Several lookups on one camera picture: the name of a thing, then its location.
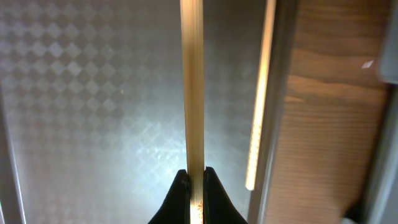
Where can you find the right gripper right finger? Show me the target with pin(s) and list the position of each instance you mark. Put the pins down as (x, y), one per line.
(218, 208)

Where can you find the brown serving tray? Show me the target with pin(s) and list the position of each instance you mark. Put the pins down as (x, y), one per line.
(92, 109)

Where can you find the wooden chopstick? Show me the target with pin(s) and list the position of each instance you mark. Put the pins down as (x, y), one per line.
(191, 14)
(261, 88)

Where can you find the grey dishwasher rack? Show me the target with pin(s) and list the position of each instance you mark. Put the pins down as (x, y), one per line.
(380, 199)

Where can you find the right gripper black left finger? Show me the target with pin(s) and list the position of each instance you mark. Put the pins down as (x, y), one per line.
(175, 208)

